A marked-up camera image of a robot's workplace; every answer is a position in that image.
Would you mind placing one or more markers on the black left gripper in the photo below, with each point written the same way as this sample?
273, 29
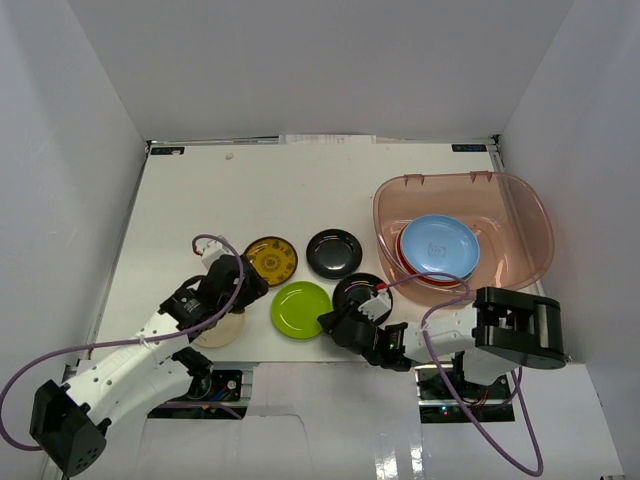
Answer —
251, 282

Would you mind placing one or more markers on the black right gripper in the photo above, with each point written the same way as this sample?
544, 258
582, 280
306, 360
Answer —
329, 320

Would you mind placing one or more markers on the light blue plastic plate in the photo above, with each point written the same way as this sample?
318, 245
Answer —
440, 247

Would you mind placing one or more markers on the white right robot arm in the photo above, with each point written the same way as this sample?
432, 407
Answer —
501, 330

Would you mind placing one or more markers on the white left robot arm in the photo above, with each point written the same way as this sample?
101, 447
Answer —
71, 422

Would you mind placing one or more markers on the pink transparent plastic bin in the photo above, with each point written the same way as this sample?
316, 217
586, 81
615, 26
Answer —
503, 211

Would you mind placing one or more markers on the lime green plate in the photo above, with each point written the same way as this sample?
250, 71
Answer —
296, 307

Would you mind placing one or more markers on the black glossy plate lower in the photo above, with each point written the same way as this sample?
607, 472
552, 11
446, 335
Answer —
358, 287

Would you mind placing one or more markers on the black glossy plate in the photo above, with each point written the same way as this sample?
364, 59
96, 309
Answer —
334, 254
358, 287

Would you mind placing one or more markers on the cream plate with flowers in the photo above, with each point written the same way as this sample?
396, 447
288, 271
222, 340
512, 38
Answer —
227, 330

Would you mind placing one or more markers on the yellow patterned brown-rim plate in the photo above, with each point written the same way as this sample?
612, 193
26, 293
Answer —
274, 259

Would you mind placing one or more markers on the black glossy plate upper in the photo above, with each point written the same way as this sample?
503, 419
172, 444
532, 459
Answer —
334, 254

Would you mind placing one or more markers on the left black corner label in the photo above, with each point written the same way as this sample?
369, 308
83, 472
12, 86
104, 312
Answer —
166, 151

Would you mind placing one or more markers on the black corner label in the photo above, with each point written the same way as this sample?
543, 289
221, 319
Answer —
166, 151
469, 148

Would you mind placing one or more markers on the white papers at back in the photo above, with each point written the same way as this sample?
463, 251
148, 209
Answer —
326, 139

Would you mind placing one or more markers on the right black corner label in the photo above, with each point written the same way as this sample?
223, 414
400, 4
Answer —
469, 148

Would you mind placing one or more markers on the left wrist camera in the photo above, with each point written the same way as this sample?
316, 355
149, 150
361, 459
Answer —
209, 251

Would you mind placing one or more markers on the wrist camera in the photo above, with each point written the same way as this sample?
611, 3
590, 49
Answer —
209, 251
378, 308

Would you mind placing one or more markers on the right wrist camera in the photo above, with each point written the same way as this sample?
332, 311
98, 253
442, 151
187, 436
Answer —
378, 308

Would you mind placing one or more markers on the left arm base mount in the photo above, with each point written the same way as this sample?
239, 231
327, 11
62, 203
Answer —
215, 397

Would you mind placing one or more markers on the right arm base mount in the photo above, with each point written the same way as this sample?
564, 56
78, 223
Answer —
489, 404

